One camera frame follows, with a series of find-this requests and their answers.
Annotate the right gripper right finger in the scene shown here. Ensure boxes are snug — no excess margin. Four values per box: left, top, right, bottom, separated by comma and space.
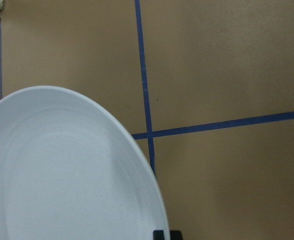
170, 230, 183, 240

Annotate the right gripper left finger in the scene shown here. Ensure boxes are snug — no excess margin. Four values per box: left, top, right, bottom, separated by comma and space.
153, 230, 165, 240

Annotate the blue plate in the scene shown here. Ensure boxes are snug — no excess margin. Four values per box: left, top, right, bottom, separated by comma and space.
0, 86, 170, 240

